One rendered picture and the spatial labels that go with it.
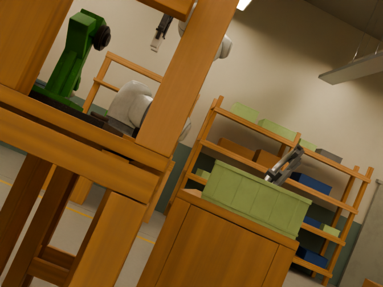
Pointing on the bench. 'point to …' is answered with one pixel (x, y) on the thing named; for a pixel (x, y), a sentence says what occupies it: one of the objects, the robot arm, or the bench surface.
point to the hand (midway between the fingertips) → (156, 42)
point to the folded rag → (99, 117)
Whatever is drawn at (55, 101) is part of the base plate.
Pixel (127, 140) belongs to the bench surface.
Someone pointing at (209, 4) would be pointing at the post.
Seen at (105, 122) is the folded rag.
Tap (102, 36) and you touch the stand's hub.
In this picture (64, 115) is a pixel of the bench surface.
